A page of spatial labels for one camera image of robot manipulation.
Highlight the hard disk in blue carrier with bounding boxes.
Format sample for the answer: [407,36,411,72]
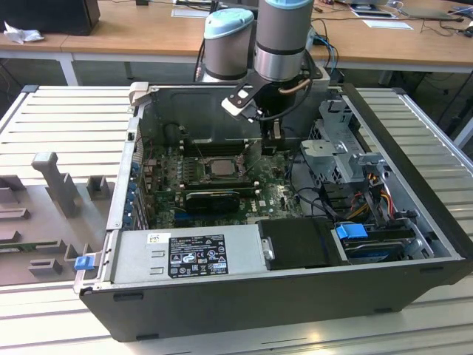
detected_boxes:
[334,221,415,266]

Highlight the black plastic shroud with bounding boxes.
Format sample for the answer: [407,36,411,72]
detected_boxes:
[256,217,343,271]

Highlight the green motherboard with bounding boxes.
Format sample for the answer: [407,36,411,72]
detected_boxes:
[142,142,315,230]

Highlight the blue plastic case latch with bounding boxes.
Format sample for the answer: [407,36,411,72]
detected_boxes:
[73,257,94,273]

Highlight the yellow red power wires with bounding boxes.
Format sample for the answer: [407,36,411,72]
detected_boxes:
[347,173,397,223]

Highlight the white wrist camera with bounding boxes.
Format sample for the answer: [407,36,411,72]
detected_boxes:
[220,83,268,124]
[308,67,331,94]

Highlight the crumpled white paper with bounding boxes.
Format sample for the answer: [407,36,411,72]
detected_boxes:
[2,20,46,46]

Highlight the grey parts rack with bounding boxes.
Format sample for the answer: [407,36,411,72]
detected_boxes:
[0,151,116,288]

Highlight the silver power supply unit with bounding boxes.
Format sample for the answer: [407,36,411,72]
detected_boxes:
[106,229,268,283]

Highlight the metal wire locking lever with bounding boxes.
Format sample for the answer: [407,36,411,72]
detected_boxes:
[194,141,208,166]
[240,140,258,164]

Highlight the black cable bundle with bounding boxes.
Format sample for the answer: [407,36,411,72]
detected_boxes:
[286,149,339,225]

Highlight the grey laptop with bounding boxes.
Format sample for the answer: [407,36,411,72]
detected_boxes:
[398,4,460,21]

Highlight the black box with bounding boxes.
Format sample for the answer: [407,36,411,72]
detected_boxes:
[0,0,101,37]

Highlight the beige case handle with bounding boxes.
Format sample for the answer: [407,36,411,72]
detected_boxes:
[127,81,151,109]

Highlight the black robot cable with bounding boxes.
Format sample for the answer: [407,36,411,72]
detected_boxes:
[256,50,315,123]

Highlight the black grey PC case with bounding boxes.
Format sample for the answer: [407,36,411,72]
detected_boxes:
[73,81,465,343]

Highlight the silver metal drive cage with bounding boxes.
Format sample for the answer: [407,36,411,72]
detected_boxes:
[299,98,392,193]

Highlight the CPU socket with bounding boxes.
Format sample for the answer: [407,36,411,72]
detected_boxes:
[201,157,247,183]

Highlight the blue cable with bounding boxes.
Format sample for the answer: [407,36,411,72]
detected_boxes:
[313,33,339,75]

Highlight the wooden desk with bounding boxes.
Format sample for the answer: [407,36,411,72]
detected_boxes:
[306,0,473,75]
[0,0,208,88]

